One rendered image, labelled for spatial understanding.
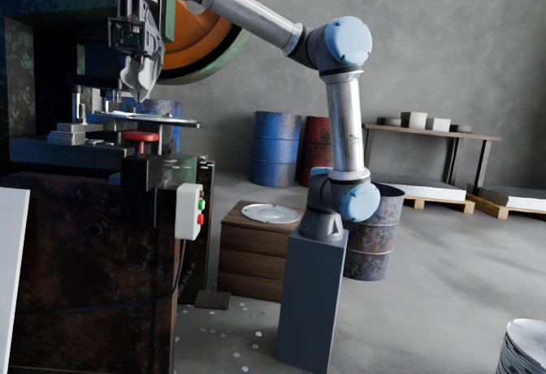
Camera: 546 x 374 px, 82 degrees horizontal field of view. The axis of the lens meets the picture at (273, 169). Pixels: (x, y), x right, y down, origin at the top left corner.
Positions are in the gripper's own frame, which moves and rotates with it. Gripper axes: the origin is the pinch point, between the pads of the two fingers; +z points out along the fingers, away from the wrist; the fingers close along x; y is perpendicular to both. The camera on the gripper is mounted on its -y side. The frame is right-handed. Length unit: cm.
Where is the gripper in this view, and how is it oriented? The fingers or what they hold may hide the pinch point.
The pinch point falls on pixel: (140, 96)
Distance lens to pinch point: 75.6
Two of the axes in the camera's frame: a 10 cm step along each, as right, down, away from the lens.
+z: -1.0, 9.8, 1.6
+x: 10.0, 0.9, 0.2
